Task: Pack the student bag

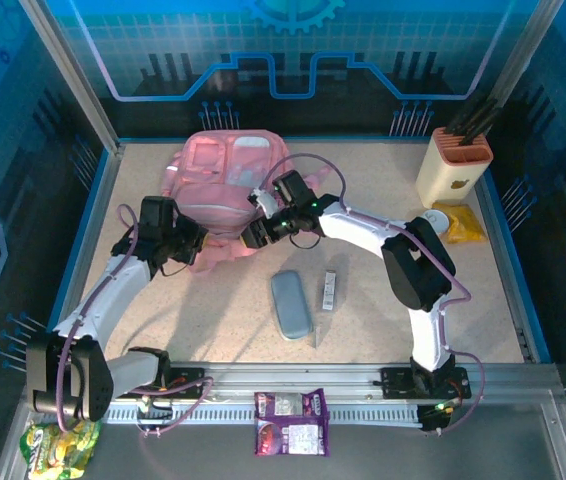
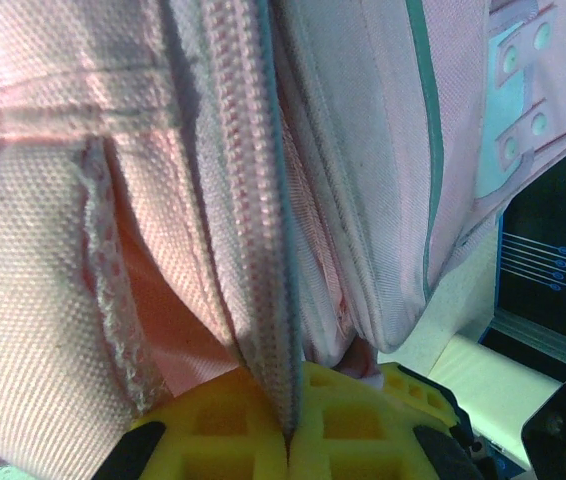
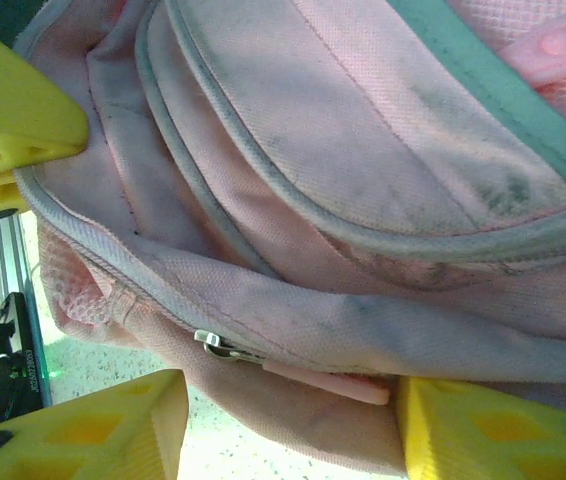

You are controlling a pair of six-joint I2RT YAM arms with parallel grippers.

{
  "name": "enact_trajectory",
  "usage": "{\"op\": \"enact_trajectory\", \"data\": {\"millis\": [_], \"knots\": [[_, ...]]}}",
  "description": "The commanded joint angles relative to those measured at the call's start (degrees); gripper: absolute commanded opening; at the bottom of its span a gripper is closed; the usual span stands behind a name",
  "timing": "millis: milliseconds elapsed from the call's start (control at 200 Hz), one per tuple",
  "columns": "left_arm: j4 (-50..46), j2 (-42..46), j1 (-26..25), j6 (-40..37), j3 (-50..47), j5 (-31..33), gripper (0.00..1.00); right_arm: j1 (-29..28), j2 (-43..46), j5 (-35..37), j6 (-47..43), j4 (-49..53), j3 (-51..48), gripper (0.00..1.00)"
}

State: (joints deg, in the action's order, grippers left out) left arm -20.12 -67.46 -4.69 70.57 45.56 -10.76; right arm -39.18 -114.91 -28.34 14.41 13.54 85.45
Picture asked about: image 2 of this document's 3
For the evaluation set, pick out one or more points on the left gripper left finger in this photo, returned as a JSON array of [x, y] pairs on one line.
[[213, 440]]

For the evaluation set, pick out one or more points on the pink student backpack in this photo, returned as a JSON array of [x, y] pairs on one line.
[[163, 200]]

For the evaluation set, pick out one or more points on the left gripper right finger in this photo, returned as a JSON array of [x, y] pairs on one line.
[[363, 440]]

